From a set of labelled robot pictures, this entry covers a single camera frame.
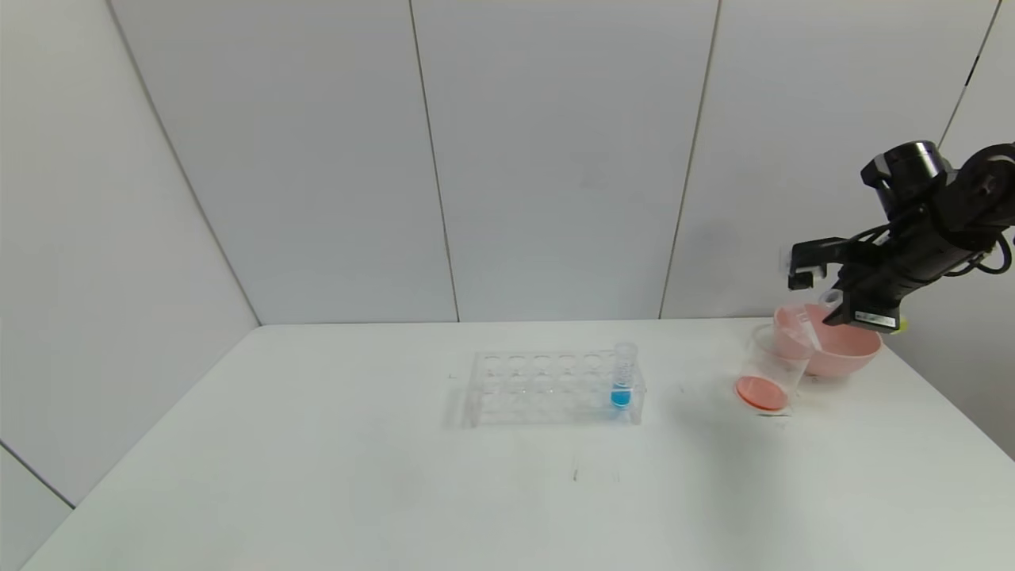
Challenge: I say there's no red pigment test tube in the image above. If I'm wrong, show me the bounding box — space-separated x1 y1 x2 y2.
791 308 827 351

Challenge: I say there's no blue pigment test tube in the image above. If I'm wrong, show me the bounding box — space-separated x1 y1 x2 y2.
611 342 640 411

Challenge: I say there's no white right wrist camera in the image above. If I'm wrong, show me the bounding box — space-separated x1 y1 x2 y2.
787 238 829 291

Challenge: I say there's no black arm cable white tag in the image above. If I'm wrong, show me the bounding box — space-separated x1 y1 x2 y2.
974 230 1015 276

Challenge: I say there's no clear plastic beaker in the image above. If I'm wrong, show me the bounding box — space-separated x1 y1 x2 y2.
733 324 814 415

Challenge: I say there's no pink bowl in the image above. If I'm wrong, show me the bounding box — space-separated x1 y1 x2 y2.
773 304 883 378

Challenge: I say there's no clear acrylic test tube rack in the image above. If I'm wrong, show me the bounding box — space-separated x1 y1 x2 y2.
466 347 645 428

